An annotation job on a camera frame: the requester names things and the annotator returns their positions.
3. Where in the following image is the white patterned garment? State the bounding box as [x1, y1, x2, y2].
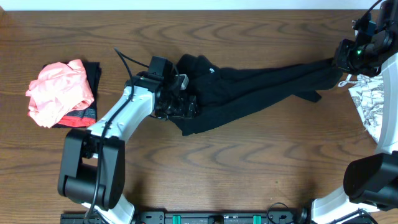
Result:
[338, 74, 384, 143]

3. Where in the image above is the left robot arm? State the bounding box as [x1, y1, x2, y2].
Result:
[58, 74, 196, 223]

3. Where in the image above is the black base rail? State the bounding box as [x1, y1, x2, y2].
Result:
[60, 207, 312, 224]

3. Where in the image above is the pink crumpled garment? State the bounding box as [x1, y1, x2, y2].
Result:
[25, 59, 94, 128]

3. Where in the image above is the black red folded garment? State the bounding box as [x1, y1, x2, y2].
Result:
[52, 61, 101, 128]

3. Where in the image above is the black t-shirt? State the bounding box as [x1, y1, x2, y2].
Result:
[171, 54, 343, 136]

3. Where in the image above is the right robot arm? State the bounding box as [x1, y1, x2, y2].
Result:
[300, 18, 397, 223]

